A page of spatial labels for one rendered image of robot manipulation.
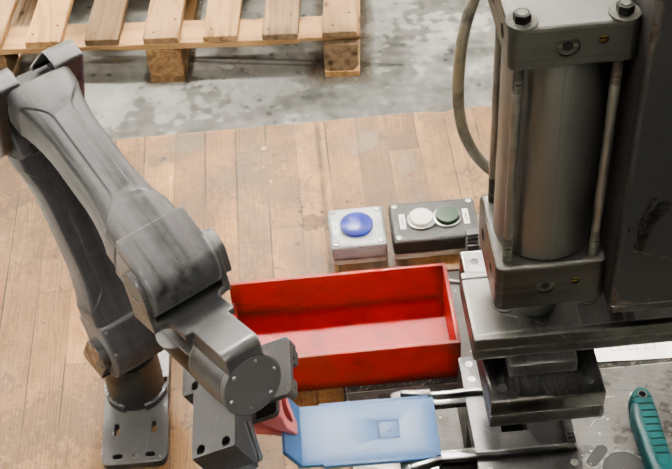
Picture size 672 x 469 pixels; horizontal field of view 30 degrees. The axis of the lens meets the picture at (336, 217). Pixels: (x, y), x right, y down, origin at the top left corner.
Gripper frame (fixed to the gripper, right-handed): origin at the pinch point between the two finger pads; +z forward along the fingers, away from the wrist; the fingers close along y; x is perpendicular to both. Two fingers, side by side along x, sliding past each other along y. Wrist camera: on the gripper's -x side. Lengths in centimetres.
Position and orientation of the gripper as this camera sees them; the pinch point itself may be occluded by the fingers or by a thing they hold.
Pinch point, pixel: (289, 426)
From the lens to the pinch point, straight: 125.2
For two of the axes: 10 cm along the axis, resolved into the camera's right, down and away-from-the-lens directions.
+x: -0.6, -7.3, 6.8
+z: 4.6, 5.9, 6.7
